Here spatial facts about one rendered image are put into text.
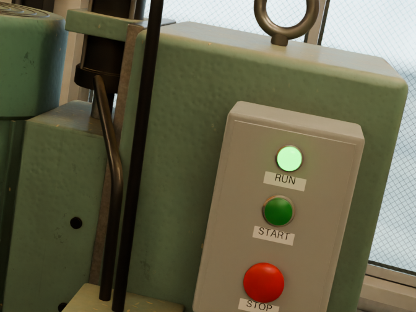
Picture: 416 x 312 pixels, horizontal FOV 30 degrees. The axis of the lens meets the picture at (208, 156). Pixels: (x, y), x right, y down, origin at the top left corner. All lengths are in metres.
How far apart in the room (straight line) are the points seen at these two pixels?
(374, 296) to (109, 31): 1.52
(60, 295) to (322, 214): 0.28
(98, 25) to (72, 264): 0.22
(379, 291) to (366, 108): 1.52
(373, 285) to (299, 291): 1.53
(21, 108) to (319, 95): 0.28
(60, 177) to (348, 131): 0.27
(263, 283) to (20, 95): 0.29
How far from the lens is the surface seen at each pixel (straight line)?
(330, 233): 0.57
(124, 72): 0.67
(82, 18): 0.71
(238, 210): 0.57
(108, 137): 0.66
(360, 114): 0.62
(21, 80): 0.72
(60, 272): 0.73
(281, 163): 0.55
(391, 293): 2.11
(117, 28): 0.70
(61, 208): 0.71
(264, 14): 0.72
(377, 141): 0.62
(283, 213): 0.56
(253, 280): 0.58
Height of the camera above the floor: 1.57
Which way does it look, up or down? 13 degrees down
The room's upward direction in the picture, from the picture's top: 10 degrees clockwise
